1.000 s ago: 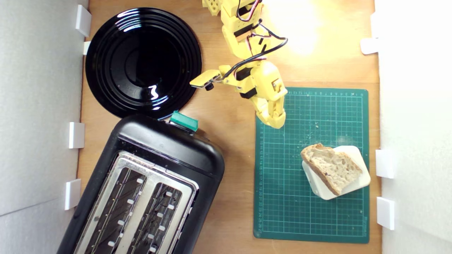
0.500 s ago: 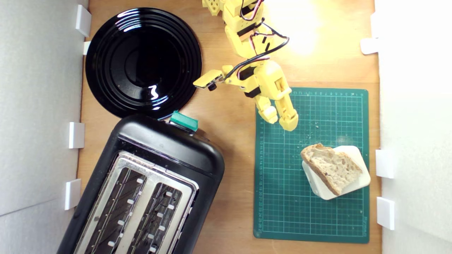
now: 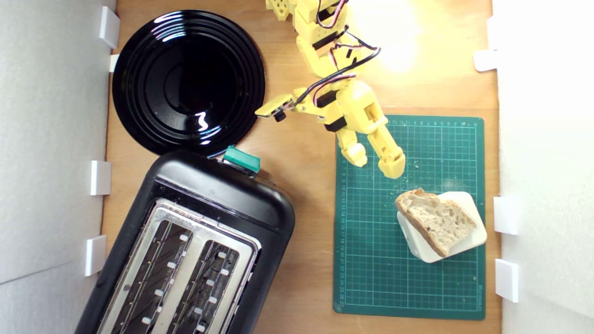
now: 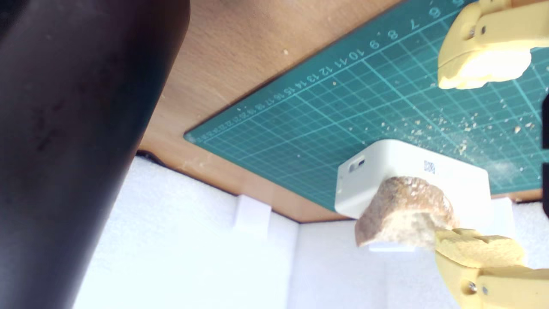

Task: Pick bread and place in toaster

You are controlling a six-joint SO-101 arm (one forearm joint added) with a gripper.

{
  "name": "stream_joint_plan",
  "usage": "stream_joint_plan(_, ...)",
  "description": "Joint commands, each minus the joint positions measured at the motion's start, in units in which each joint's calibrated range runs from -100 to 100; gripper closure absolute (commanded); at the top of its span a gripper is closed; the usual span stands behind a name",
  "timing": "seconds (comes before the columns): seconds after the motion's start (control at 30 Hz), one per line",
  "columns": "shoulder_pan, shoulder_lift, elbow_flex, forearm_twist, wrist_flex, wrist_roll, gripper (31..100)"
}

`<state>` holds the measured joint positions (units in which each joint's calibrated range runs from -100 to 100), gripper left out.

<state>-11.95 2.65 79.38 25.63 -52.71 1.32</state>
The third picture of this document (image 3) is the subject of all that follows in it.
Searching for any black plate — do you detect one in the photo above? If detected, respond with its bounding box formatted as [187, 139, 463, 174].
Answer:
[112, 10, 266, 156]

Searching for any green cutting mat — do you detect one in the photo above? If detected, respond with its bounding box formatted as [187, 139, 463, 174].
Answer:
[333, 113, 486, 321]

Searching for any brown bread slice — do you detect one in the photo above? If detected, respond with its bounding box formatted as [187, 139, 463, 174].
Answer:
[395, 188, 478, 258]

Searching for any white block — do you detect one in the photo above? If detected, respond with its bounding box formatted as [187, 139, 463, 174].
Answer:
[397, 191, 488, 263]

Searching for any green toaster lever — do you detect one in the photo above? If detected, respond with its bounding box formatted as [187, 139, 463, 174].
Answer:
[222, 145, 261, 174]

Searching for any black two-slot toaster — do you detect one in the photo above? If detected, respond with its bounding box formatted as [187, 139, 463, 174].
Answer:
[74, 149, 296, 334]

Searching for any yellow wrist camera mount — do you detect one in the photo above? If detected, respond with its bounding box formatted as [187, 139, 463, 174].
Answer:
[255, 94, 296, 122]

